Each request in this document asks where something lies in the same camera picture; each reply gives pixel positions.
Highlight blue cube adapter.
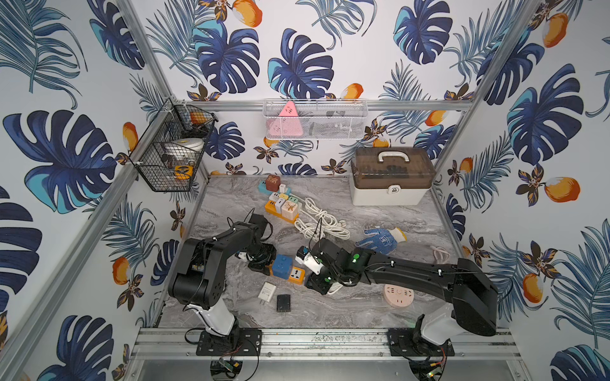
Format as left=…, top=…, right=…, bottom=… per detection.
left=271, top=254, right=293, bottom=279

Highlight white charger plug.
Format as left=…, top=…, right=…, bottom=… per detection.
left=258, top=282, right=276, bottom=303

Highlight white cable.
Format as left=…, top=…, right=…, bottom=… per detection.
left=293, top=197, right=352, bottom=241

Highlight black charger plug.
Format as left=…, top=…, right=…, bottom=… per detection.
left=276, top=295, right=292, bottom=313

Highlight round pink power socket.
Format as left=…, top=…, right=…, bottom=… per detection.
left=383, top=284, right=415, bottom=308

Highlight orange power strip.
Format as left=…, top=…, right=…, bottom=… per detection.
left=285, top=265, right=305, bottom=286

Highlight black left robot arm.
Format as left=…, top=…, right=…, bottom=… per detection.
left=168, top=214, right=276, bottom=337

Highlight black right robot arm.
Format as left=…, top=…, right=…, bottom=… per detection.
left=296, top=238, right=499, bottom=346

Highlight white cube adapter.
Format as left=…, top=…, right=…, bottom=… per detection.
left=295, top=246, right=324, bottom=275

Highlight blue dotted work glove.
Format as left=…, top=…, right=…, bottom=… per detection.
left=355, top=228, right=408, bottom=256

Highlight teal power strip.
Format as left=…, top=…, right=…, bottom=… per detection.
left=258, top=180, right=292, bottom=197

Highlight brown cube adapter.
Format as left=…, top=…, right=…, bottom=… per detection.
left=265, top=175, right=281, bottom=192

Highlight white brown storage box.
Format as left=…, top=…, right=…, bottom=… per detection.
left=349, top=147, right=436, bottom=206

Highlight yellow tape measure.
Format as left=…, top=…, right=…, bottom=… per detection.
left=173, top=162, right=195, bottom=181

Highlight white item in basket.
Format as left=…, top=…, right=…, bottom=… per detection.
left=164, top=138, right=205, bottom=158

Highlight pink triangle object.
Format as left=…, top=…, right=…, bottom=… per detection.
left=268, top=101, right=303, bottom=138

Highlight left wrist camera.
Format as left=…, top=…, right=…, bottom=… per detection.
left=248, top=214, right=269, bottom=237

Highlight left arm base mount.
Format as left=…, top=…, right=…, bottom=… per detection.
left=195, top=327, right=263, bottom=358

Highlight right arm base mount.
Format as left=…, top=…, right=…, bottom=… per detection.
left=387, top=329, right=455, bottom=358

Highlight black wire basket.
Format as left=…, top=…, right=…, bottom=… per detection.
left=129, top=99, right=219, bottom=193

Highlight clear wall shelf basket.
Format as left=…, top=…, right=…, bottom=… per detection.
left=262, top=99, right=369, bottom=141

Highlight aluminium front rail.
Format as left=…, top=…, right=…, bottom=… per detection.
left=131, top=329, right=522, bottom=360

